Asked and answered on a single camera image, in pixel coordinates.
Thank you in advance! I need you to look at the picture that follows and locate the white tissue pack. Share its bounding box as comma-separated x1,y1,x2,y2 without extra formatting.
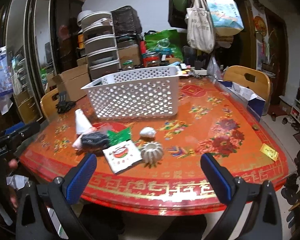
72,109,95,150

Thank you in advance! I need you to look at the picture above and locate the dark knitted cloth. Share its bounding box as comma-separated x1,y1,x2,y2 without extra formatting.
81,132,110,150

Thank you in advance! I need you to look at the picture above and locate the green snack packet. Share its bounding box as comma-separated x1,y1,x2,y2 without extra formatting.
107,127,132,146

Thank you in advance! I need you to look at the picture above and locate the white tissue ball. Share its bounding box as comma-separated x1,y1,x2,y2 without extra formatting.
140,127,156,138

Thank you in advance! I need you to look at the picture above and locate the person left hand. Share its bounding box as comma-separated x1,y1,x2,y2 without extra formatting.
8,159,18,211

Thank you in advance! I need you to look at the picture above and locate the left wooden chair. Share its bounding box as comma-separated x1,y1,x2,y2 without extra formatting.
40,88,59,121

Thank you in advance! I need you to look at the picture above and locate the wooden chair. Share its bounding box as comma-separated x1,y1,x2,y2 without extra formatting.
40,88,59,121
223,66,271,101

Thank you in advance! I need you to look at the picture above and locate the yellow paper card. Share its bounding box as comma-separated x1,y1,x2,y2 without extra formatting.
260,143,279,161

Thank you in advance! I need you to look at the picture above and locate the black phone stand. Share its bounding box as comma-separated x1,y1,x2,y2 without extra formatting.
56,91,76,114

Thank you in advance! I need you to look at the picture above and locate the cardboard box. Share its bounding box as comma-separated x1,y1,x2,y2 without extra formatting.
52,64,90,101

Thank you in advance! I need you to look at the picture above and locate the red floral table cover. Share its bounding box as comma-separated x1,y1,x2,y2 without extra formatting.
19,76,289,217

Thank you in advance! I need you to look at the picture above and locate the blue white open box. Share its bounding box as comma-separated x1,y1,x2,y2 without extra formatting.
219,80,266,122

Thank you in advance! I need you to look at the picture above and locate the white red printed packet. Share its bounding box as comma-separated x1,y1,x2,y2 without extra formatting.
103,140,142,174

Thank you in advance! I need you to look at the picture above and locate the white ribbed round object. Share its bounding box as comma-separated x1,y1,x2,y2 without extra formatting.
141,142,164,165

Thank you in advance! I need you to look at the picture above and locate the dark glass door cabinet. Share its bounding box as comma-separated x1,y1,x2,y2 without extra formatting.
0,0,83,123

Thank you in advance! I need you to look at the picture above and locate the white plastic drawer tower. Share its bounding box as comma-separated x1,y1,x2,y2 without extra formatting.
77,10,121,80

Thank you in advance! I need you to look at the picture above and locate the right wooden chair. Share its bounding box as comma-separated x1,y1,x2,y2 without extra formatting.
223,66,271,101

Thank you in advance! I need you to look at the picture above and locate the white perforated plastic basket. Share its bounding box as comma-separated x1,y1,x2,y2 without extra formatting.
81,65,180,120

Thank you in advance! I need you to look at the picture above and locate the red lid glass jar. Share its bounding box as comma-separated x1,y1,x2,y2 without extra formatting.
142,51,161,67

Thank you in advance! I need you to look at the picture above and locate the beige canvas tote bag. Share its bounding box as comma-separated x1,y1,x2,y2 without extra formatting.
185,0,216,54

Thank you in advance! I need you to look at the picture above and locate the light blue printed bag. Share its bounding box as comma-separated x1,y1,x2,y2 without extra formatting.
206,0,244,36

